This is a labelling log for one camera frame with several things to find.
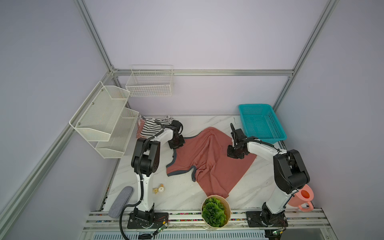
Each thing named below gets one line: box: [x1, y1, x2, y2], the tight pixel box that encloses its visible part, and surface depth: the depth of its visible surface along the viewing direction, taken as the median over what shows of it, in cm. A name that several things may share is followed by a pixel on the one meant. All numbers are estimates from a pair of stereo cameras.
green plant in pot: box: [201, 194, 231, 228], surface depth 67 cm
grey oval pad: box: [108, 186, 134, 218], surface depth 78 cm
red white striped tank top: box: [136, 118, 147, 139], surface depth 106 cm
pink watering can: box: [287, 184, 315, 212], surface depth 73 cm
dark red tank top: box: [166, 127, 258, 198], surface depth 94 cm
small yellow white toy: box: [152, 184, 165, 195], surface depth 83 cm
